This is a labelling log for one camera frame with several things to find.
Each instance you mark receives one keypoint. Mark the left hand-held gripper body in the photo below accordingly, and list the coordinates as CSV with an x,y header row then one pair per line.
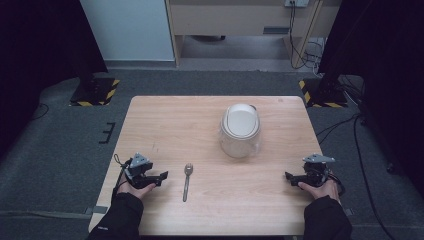
x,y
139,168

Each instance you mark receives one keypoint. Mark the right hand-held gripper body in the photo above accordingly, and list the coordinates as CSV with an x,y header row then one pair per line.
x,y
316,171

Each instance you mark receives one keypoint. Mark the person's right hand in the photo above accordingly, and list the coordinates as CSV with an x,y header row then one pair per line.
x,y
320,190

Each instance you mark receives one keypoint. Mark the person's left hand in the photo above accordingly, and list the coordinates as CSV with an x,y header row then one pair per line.
x,y
135,191

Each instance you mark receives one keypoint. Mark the metal spoon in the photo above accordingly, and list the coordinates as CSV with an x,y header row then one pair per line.
x,y
187,181

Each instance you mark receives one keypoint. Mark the clear jar with white lid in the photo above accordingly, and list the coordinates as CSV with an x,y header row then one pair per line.
x,y
240,128

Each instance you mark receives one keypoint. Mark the black stand base striped edge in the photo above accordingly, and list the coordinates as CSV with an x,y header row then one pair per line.
x,y
325,95
95,92

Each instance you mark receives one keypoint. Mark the black curtain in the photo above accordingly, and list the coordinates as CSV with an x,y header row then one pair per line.
x,y
36,60
390,66

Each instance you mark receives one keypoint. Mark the white panel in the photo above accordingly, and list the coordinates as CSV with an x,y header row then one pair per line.
x,y
128,28

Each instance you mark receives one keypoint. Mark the grey wall socket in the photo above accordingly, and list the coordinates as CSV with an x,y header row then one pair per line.
x,y
296,2

